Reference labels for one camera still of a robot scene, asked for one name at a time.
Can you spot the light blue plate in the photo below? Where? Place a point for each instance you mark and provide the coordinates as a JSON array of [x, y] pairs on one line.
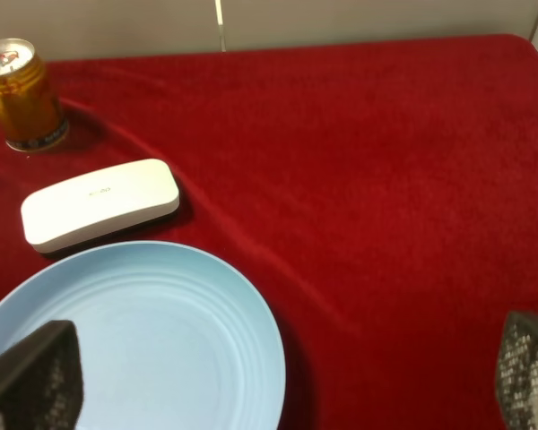
[[171, 337]]

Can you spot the white rectangular case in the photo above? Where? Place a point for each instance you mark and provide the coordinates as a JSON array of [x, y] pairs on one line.
[[98, 203]]

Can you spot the gold drink can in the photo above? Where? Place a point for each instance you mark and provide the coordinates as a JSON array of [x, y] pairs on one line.
[[31, 115]]

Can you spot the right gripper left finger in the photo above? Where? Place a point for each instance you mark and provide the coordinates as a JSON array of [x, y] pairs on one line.
[[41, 384]]

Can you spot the red velvet tablecloth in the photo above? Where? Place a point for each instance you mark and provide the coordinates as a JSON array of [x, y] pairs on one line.
[[382, 197]]

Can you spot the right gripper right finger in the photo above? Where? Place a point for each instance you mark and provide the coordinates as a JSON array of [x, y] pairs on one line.
[[516, 377]]

